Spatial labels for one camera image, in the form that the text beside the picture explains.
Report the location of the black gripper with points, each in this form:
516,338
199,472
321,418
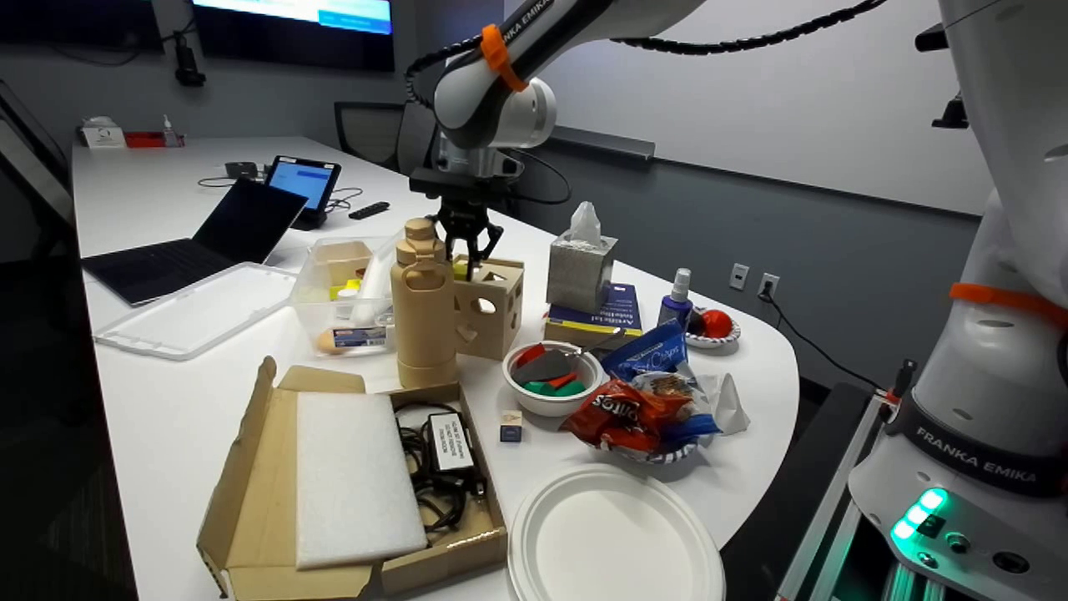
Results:
470,194

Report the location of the yellow block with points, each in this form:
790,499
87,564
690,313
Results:
462,267

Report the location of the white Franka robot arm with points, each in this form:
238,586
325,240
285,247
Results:
1004,369

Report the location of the wooden shape sorter box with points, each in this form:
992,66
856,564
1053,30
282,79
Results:
496,313

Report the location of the red block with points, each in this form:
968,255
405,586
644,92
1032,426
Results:
530,359

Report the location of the green block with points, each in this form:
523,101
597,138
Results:
551,388

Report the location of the small blue white block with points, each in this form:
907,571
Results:
511,430

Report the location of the small plate with red ball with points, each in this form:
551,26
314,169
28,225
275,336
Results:
715,325

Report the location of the white paper plate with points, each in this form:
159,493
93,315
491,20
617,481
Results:
612,538

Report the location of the tan bottle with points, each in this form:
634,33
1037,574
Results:
427,322

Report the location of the small black remote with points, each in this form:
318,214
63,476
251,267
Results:
369,209

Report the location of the grey tissue box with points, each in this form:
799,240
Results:
579,272

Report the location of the black office chair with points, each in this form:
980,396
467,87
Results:
369,136
418,138

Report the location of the clear plastic container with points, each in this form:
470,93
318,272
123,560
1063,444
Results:
339,287

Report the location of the blue and yellow book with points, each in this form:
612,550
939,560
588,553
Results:
605,317

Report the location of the white bowl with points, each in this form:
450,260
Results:
551,401

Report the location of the black tablet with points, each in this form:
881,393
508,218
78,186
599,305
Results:
301,186

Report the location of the blue snack bag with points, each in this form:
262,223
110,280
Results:
654,351

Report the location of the small spray bottle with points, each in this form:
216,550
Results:
675,303

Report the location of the red snack bag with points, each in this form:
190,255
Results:
621,418

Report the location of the small black desk device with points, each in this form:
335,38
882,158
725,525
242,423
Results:
242,172

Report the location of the white foam sheet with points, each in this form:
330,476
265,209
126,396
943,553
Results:
354,480

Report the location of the black laptop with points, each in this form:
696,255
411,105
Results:
203,251

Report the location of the white flat tray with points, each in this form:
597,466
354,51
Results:
194,313

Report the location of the clear plastic bag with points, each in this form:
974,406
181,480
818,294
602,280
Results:
729,406

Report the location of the open cardboard box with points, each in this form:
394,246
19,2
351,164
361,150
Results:
262,489

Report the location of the small red object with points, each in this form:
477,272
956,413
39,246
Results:
146,138

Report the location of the small white box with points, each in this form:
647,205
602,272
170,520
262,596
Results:
101,136

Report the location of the grey whiteboard rail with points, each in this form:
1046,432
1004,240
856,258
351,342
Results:
612,145

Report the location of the white wall outlet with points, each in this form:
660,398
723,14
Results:
738,275
768,284

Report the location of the wall monitor screen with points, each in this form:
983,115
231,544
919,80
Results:
295,28

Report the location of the black wall mounted webcam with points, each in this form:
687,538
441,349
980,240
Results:
190,60

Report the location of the metal robot stand frame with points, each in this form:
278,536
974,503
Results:
830,513

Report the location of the black camera on stand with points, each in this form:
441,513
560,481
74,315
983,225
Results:
928,38

